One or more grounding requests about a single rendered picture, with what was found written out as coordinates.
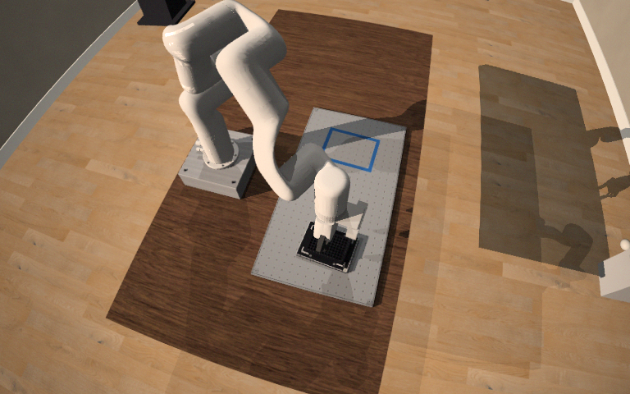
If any blue tape outline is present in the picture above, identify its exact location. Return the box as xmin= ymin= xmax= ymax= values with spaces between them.
xmin=322 ymin=127 xmax=380 ymax=172

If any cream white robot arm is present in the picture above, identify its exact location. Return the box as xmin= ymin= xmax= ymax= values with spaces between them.
xmin=162 ymin=0 xmax=368 ymax=240

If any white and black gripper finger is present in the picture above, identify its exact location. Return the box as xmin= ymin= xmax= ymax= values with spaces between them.
xmin=316 ymin=235 xmax=329 ymax=252

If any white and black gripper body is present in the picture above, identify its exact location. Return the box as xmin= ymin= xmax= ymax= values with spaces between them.
xmin=314 ymin=216 xmax=339 ymax=242

